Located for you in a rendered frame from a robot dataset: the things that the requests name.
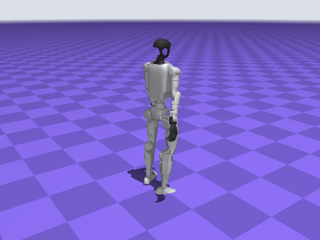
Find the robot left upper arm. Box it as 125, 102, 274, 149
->
142, 62, 150, 90

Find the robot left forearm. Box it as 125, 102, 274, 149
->
146, 89, 157, 105

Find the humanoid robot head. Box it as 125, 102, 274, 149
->
153, 38, 171, 65

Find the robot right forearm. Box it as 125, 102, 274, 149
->
168, 92, 181, 122

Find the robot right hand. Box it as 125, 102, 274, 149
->
166, 116, 178, 142

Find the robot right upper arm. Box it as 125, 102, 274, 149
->
168, 65, 181, 100

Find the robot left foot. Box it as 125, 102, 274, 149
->
143, 171, 157, 184

